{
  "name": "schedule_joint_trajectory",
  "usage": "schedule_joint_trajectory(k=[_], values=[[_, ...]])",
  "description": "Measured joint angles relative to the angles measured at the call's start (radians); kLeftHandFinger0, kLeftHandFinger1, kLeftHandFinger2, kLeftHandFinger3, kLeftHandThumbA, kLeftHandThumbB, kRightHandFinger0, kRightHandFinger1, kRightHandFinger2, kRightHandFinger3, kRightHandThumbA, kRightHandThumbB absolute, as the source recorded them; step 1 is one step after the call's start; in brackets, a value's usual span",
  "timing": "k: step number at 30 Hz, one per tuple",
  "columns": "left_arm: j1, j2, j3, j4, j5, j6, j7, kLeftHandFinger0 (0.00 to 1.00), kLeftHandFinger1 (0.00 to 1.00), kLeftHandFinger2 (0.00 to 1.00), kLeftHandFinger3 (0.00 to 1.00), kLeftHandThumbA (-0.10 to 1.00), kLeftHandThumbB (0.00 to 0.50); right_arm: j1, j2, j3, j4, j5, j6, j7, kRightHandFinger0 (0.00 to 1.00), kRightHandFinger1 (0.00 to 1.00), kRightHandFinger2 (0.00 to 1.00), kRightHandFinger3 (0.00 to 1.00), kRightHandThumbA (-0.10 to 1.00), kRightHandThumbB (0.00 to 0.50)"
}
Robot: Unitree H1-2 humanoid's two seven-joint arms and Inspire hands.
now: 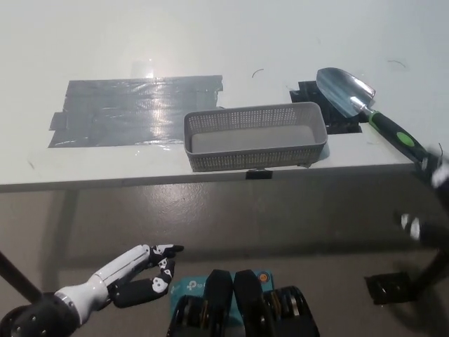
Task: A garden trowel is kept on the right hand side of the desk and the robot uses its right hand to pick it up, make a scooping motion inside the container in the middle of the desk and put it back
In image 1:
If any teal tp-link box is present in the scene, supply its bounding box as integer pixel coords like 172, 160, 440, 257
170, 269, 274, 327

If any teal box with black feet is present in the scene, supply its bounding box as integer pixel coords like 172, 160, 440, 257
166, 268, 320, 337

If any large grey duct tape patch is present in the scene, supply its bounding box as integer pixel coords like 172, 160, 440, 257
47, 74, 225, 149

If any small black tape strip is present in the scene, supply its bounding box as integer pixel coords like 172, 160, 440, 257
246, 168, 274, 181

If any black diagonal table leg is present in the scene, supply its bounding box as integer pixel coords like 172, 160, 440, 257
0, 249, 45, 301
412, 245, 445, 294

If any grey perforated plastic basket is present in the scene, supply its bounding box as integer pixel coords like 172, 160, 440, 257
183, 101, 329, 173

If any black floor tape patch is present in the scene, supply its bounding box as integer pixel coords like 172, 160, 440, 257
363, 272, 418, 305

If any steel garden trowel green-black handle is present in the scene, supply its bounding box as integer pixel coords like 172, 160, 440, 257
316, 67, 431, 169

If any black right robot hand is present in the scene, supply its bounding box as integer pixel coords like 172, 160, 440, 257
394, 142, 449, 246

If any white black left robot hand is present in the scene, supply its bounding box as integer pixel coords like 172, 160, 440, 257
54, 243, 185, 326

